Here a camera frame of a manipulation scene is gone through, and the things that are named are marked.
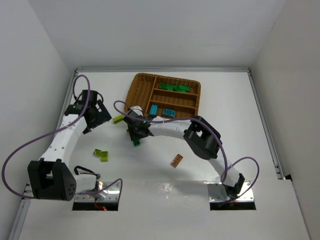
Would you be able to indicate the metal base plate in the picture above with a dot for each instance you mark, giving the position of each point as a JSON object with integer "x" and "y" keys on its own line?
{"x": 110, "y": 194}
{"x": 218, "y": 194}

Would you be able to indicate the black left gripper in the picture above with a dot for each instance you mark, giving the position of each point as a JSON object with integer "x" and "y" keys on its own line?
{"x": 100, "y": 116}

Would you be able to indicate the lime lego brick right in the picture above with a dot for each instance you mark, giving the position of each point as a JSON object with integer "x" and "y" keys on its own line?
{"x": 104, "y": 156}

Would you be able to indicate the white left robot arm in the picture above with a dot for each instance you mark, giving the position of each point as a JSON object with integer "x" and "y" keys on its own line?
{"x": 50, "y": 177}

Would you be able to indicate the dark green lego block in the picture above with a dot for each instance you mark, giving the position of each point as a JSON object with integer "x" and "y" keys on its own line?
{"x": 170, "y": 88}

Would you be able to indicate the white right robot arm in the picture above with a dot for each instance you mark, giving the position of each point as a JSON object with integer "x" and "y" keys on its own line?
{"x": 201, "y": 137}

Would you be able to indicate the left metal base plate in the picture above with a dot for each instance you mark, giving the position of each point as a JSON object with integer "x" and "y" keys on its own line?
{"x": 110, "y": 194}

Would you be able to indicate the green long lego brick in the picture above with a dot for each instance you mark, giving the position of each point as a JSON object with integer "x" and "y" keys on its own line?
{"x": 176, "y": 88}

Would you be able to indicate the brown wicker divided basket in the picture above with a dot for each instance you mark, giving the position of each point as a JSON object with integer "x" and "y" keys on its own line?
{"x": 144, "y": 92}

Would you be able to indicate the green shiny lego brick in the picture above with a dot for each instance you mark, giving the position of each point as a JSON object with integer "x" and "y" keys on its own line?
{"x": 163, "y": 86}

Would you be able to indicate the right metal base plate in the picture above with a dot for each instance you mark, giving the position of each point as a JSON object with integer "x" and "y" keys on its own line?
{"x": 218, "y": 194}

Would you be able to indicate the lime long lego brick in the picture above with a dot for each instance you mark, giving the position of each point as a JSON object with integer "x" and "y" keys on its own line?
{"x": 118, "y": 119}

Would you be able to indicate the lime lego brick left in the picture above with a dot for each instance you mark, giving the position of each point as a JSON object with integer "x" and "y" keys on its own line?
{"x": 97, "y": 152}

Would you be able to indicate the cyan patterned round lego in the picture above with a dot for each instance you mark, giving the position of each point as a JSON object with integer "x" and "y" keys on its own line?
{"x": 169, "y": 113}

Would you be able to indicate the cyan long lego brick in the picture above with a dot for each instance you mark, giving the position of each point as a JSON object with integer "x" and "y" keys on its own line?
{"x": 153, "y": 109}

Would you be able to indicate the brown lego brick lone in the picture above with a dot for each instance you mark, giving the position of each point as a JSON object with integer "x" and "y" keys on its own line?
{"x": 176, "y": 161}

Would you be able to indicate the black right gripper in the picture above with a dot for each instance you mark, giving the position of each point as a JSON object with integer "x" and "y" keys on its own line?
{"x": 133, "y": 132}

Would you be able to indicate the green square lego brick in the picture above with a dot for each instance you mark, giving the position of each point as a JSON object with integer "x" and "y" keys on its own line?
{"x": 136, "y": 143}

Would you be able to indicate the green lego plate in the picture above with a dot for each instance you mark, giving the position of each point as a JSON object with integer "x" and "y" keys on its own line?
{"x": 184, "y": 89}

